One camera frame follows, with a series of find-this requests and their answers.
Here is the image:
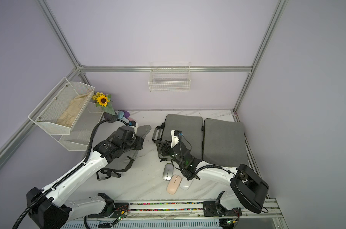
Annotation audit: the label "grey laptop bag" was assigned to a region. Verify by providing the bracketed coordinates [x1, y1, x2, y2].
[96, 125, 152, 181]
[202, 118, 248, 168]
[152, 114, 203, 161]

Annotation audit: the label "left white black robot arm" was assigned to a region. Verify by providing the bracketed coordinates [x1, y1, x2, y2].
[13, 121, 143, 229]

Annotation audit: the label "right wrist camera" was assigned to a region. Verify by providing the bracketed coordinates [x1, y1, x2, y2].
[171, 130, 182, 148]

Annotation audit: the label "beige cloth in basket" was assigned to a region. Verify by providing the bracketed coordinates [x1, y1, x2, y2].
[56, 92, 91, 127]

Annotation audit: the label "pink computer mouse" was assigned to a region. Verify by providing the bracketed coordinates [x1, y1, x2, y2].
[167, 175, 181, 195]

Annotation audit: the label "upper white mesh shelf basket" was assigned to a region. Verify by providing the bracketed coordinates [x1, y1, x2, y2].
[28, 77, 95, 135]

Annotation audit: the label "white mesh shelf basket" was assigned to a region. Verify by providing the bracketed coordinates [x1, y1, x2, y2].
[58, 103, 103, 151]
[28, 77, 95, 135]

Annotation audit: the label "aluminium frame rails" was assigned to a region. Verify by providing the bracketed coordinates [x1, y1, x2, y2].
[0, 0, 289, 229]

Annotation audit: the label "lower white mesh shelf basket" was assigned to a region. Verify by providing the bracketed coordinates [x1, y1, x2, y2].
[58, 103, 103, 151]

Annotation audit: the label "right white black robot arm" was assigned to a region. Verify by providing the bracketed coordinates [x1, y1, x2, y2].
[153, 138, 269, 214]

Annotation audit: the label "artificial sunflower bouquet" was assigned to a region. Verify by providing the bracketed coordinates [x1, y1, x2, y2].
[92, 92, 116, 115]

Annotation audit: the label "white wire wall basket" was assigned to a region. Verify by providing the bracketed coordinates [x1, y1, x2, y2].
[148, 62, 191, 93]

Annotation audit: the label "silver grey computer mouse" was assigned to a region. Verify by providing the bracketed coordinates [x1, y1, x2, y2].
[162, 163, 174, 181]

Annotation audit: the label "pastel toy mushrooms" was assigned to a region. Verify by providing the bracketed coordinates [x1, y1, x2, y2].
[117, 110, 134, 122]

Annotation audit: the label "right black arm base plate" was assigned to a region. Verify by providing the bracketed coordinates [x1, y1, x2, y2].
[202, 201, 242, 217]

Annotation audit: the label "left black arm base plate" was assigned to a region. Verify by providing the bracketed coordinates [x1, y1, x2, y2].
[88, 202, 129, 219]

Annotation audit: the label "white computer mouse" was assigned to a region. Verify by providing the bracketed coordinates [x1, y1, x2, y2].
[180, 178, 193, 190]

